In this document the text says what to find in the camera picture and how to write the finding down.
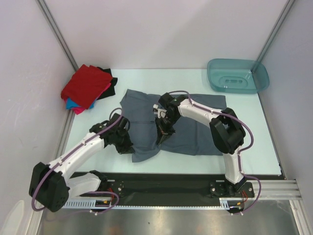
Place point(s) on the right grey cable duct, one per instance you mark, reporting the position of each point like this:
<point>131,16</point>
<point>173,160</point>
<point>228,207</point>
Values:
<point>232,203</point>

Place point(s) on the blue folded t shirt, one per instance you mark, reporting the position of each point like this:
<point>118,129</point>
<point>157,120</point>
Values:
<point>70,104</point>

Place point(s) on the aluminium corner post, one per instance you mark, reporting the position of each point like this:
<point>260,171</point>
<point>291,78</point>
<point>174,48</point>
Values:
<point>276,28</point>
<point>43,6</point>

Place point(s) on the aluminium front frame rail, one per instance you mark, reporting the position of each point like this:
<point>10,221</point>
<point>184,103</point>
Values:
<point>276,189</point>

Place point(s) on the left aluminium side rail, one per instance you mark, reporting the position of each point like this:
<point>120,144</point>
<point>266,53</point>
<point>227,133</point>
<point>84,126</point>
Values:
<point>65,134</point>

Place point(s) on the aluminium side rail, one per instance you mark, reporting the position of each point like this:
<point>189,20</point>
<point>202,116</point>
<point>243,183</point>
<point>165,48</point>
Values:
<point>271,133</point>
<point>65,134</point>

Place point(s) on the black folded t shirt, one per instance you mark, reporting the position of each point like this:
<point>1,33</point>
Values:
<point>110,90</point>

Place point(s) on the grey cable duct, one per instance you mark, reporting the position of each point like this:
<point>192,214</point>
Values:
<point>232,203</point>
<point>88,203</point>

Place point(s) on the pink folded t shirt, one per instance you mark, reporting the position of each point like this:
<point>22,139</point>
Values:
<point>80,110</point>

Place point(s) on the teal transparent plastic bin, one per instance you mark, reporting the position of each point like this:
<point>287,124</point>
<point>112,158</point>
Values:
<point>237,76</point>

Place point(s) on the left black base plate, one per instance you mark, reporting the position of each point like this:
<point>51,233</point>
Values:
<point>107,185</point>

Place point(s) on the grey blue polo shirt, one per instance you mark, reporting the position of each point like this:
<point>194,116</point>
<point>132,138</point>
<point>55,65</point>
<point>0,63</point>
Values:
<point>190,137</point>

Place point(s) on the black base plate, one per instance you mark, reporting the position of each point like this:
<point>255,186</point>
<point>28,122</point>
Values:
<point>107,185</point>
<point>225,189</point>

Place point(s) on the left aluminium corner post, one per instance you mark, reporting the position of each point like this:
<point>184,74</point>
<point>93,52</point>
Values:
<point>43,6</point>

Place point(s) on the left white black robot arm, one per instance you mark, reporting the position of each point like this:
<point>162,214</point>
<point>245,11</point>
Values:
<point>63,168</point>

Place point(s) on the red folded t shirt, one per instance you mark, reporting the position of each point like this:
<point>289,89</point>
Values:
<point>86,85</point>

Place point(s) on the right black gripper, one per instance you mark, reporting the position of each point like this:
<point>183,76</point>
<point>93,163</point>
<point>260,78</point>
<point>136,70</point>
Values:
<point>163,129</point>

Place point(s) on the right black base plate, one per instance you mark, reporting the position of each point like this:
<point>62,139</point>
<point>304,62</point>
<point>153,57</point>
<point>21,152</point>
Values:
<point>225,189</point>

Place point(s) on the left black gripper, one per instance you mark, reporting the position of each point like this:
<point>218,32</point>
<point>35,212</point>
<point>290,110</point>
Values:
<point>122,150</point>

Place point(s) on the right aluminium corner post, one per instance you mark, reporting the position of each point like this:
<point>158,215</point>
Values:
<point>276,28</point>

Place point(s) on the right aluminium side rail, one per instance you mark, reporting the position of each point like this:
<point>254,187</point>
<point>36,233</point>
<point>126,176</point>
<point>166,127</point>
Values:
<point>271,133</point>

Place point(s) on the left grey cable duct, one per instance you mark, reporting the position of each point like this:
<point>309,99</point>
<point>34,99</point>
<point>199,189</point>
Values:
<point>88,203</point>

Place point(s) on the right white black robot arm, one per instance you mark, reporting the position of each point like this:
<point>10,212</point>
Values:
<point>227,133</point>

